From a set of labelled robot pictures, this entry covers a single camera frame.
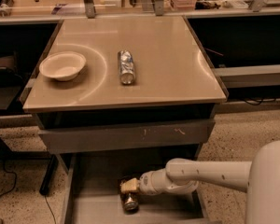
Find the silver blue soda can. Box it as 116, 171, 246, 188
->
118, 50, 135, 85

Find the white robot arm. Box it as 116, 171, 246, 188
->
119, 140, 280, 224

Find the open middle drawer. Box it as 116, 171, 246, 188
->
60, 146, 221, 224

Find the black table leg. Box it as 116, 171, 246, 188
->
39, 155, 58, 196

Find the white paper bowl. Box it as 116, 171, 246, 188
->
39, 51, 86, 81

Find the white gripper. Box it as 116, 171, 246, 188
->
120, 169, 170, 195

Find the closed top drawer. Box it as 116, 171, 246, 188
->
39, 119, 215, 154

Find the grey drawer cabinet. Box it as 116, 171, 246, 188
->
23, 16, 227, 224

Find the black floor cable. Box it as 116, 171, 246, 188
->
0, 159, 58, 224

